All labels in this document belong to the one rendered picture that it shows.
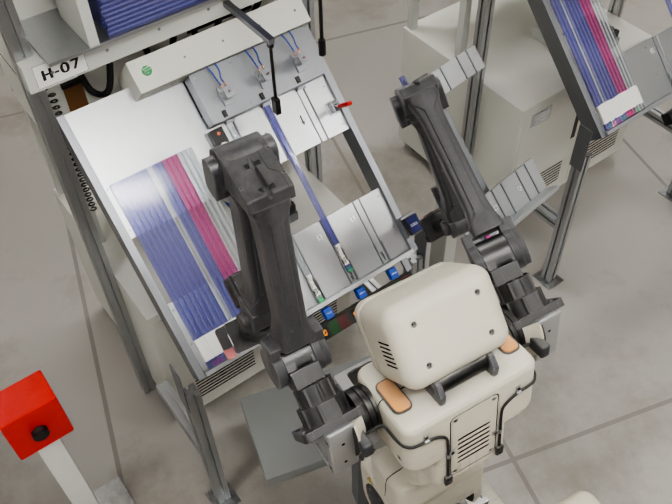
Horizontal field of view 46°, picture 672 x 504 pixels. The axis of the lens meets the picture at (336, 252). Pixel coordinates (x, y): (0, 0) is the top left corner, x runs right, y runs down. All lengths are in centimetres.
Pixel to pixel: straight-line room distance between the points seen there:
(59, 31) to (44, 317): 150
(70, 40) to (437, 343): 107
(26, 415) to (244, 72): 97
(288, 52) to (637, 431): 167
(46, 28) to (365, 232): 94
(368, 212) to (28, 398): 97
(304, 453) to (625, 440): 122
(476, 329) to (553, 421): 151
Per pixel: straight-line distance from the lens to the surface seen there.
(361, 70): 403
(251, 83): 206
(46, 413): 203
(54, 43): 190
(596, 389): 291
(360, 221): 217
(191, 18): 199
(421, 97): 159
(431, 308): 128
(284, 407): 208
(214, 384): 267
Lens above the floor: 240
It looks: 49 degrees down
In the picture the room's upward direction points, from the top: 2 degrees counter-clockwise
